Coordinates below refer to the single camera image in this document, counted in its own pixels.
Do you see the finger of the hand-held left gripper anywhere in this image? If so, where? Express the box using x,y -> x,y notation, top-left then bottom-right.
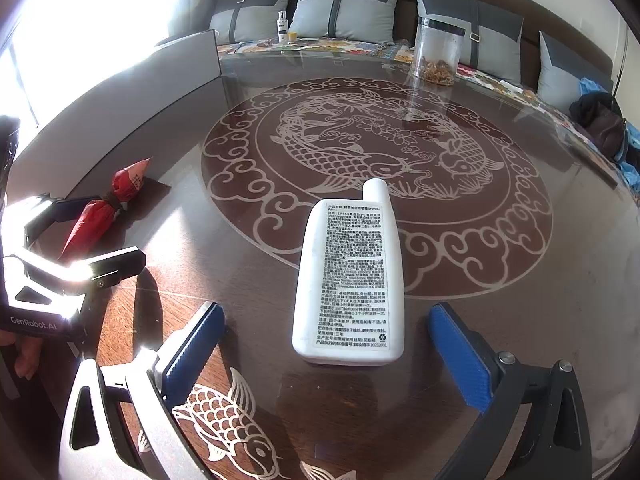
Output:
22,194 -> 103,247
88,246 -> 147,289

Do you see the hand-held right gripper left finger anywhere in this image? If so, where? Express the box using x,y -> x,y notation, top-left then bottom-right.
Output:
60,302 -> 226,480

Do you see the red foil packet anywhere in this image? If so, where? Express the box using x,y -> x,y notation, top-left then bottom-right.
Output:
57,157 -> 152,263

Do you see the clear jar with black lid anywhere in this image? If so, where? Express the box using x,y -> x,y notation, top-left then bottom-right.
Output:
411,17 -> 467,87

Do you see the large white storage box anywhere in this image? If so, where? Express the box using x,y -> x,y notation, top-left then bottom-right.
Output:
10,29 -> 222,201

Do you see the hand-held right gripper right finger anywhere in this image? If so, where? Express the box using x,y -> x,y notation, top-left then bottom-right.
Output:
429,302 -> 594,480

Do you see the brown fish-patterned desktop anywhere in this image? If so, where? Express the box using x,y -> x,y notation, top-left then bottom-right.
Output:
0,42 -> 640,480

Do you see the dark brown bag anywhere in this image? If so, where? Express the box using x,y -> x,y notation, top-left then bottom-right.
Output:
570,91 -> 628,161

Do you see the black bag with blue cloth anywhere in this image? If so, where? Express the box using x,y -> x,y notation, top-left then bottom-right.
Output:
579,76 -> 640,206

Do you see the person's left hand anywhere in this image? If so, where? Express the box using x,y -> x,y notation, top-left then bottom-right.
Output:
0,331 -> 48,381

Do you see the grey strapped cushion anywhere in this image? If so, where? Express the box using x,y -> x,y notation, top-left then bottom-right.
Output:
414,0 -> 525,86
537,31 -> 615,108
209,0 -> 297,44
289,0 -> 406,44

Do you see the white lotion bottle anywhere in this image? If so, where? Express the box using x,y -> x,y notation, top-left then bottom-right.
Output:
291,178 -> 405,366

